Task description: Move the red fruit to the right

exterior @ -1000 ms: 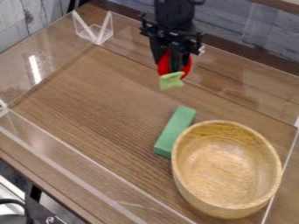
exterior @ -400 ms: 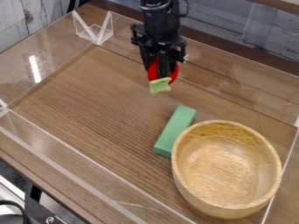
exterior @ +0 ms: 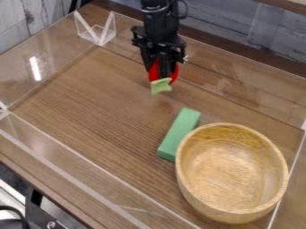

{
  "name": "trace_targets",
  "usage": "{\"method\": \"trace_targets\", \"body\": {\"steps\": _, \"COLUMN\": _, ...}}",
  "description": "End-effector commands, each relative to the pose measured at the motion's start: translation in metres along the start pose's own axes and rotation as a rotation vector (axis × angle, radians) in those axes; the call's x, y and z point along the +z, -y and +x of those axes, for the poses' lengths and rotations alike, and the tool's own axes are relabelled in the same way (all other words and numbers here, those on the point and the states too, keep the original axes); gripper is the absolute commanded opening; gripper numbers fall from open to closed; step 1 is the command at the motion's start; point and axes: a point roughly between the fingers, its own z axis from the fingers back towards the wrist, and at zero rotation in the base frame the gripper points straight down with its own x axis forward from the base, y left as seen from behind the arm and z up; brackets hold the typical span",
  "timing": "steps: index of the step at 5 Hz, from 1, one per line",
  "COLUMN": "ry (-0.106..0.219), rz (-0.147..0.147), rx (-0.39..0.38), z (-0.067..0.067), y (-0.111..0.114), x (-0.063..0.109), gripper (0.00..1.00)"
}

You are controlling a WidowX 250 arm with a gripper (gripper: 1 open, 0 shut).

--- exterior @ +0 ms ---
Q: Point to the black table leg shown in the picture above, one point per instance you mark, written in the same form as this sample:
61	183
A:
36	197

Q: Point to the red plush fruit green leaf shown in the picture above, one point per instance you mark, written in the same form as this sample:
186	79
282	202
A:
160	84

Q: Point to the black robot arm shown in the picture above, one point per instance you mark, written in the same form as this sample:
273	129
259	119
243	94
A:
158	40

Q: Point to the wooden bowl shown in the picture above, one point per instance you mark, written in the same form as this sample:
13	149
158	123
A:
231	172

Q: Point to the clear acrylic tray wall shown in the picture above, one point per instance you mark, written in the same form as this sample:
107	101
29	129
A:
103	201

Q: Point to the green rectangular block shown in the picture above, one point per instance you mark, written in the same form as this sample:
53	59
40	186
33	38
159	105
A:
184	123

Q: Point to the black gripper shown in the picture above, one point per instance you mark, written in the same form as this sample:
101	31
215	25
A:
170	48

